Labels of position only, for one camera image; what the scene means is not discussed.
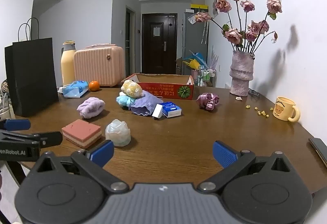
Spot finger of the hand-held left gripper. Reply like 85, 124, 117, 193
31, 131, 63, 148
0, 119, 31, 131

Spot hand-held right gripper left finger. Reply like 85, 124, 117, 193
31, 140, 129, 194

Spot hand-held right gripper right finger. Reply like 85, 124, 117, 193
197, 141, 297, 194

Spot white translucent bag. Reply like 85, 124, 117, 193
105, 119, 131, 147

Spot lavender fluffy towel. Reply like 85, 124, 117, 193
77, 97, 106, 119

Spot purple satin cloth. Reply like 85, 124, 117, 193
196, 93, 219, 111

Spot light blue fuzzy sock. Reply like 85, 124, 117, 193
116, 95, 136, 108

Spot purple knitted sock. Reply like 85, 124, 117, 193
130, 91, 164, 116

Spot blue and white box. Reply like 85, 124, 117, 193
159, 102, 183, 118

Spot small white box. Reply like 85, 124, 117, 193
152, 103, 164, 119

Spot yellow plush toy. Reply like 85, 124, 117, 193
121, 80, 144, 99

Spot red cardboard box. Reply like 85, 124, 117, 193
121, 73, 195, 100

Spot pink layered sponge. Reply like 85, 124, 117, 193
62, 119, 102, 149

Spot black paper bag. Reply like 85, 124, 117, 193
4, 17, 60, 117

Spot scattered yellow flower buds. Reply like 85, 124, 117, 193
245, 105, 273, 118

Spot blue tissue pack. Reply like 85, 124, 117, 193
63, 80, 90, 99

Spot yellow bear mug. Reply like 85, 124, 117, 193
273, 96, 301, 122

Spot yellow thermos bottle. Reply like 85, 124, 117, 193
61, 40, 76, 86

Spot white rolling cart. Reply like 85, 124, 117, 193
198, 65, 217, 88

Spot purple ceramic vase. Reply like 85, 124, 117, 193
229, 50, 255, 97

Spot pink ribbed suitcase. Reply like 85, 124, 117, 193
74, 44, 125, 87

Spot lavender wrapping paper bundle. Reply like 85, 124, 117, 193
208, 46, 219, 68

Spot black smartphone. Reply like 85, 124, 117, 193
308, 137, 327, 161

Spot blue and yellow bags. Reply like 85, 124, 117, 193
176, 51, 207, 71

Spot dark brown entrance door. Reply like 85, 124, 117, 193
142, 13, 178, 74

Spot grey interior door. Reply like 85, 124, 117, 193
125, 5, 135, 77

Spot grey refrigerator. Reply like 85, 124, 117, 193
183, 9, 208, 71

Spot dried pink roses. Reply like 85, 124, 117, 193
188, 0, 283, 54

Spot clear plastic bag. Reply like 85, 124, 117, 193
188, 13, 202, 24

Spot white cable bundle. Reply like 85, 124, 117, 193
0, 92, 12, 116

